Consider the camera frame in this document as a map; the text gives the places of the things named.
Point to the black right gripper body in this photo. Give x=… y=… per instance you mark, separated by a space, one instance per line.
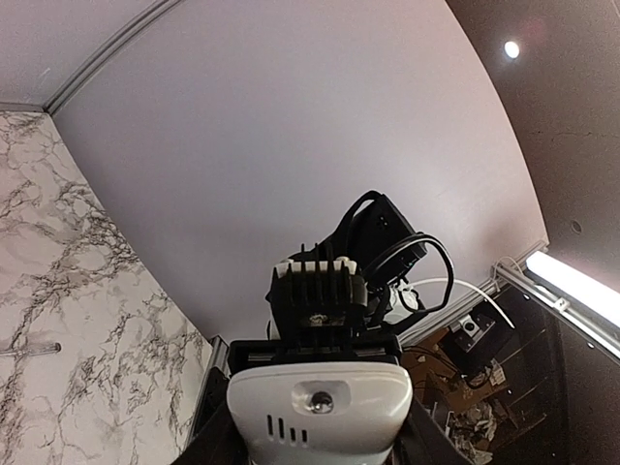
x=318 y=328

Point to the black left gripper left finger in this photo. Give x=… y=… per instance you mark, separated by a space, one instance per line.
x=214 y=439

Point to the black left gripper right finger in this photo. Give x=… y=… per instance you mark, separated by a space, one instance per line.
x=417 y=438

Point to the white remote control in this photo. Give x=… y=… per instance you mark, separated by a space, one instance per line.
x=321 y=412

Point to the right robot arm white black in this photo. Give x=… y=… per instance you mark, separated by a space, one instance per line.
x=374 y=234

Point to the ceiling light strip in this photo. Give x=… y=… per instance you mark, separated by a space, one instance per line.
x=594 y=295

